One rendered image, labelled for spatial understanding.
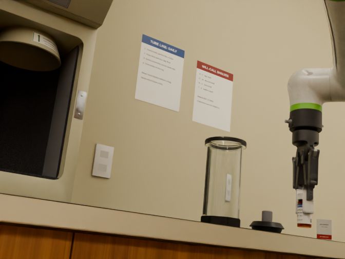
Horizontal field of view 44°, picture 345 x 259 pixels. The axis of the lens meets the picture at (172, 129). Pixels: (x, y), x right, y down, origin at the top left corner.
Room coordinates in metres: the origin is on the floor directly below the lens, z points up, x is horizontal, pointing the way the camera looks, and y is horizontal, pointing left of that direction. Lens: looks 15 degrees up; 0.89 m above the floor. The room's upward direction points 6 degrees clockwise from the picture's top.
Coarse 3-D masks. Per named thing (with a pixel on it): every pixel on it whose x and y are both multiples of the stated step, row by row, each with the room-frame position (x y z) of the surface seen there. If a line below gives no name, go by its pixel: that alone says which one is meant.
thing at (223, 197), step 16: (208, 144) 1.08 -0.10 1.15; (224, 144) 1.04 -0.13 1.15; (240, 144) 1.05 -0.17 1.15; (208, 160) 1.07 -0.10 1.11; (224, 160) 1.04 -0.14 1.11; (240, 160) 1.06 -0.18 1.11; (208, 176) 1.07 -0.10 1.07; (224, 176) 1.04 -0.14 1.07; (240, 176) 1.07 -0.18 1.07; (208, 192) 1.06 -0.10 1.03; (224, 192) 1.04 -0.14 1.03; (240, 192) 1.07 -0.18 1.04; (208, 208) 1.06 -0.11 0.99; (224, 208) 1.04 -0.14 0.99
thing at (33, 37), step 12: (0, 36) 0.95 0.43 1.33; (12, 36) 0.93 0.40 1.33; (24, 36) 0.94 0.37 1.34; (36, 36) 0.95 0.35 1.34; (48, 36) 0.98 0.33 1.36; (0, 48) 1.03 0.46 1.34; (12, 48) 1.06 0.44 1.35; (24, 48) 1.07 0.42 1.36; (36, 48) 1.08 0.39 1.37; (48, 48) 0.97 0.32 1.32; (0, 60) 1.05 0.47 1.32; (12, 60) 1.07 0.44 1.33; (24, 60) 1.09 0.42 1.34; (36, 60) 1.09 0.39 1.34; (48, 60) 1.08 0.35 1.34; (60, 60) 1.02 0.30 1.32
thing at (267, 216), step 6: (264, 216) 1.16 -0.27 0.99; (270, 216) 1.16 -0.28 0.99; (252, 222) 1.17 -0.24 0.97; (258, 222) 1.14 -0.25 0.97; (264, 222) 1.13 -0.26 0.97; (270, 222) 1.13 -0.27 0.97; (252, 228) 1.17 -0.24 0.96; (258, 228) 1.14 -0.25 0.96; (264, 228) 1.13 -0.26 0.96; (270, 228) 1.13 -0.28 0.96; (276, 228) 1.13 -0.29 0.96; (282, 228) 1.14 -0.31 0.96
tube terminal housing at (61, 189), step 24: (0, 0) 0.88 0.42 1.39; (0, 24) 0.96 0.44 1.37; (24, 24) 0.94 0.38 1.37; (48, 24) 0.94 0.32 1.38; (72, 24) 0.97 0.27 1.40; (72, 48) 1.04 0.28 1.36; (72, 96) 1.02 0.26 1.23; (72, 120) 1.00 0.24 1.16; (72, 144) 1.00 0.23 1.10; (72, 168) 1.01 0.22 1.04; (0, 192) 0.92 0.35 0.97; (24, 192) 0.95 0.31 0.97; (48, 192) 0.98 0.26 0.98
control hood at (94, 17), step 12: (24, 0) 0.90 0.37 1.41; (36, 0) 0.90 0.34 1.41; (72, 0) 0.92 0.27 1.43; (84, 0) 0.93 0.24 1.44; (96, 0) 0.94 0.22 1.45; (108, 0) 0.94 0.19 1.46; (60, 12) 0.94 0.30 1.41; (72, 12) 0.94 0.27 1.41; (84, 12) 0.95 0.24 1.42; (96, 12) 0.96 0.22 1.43; (96, 24) 0.98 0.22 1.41
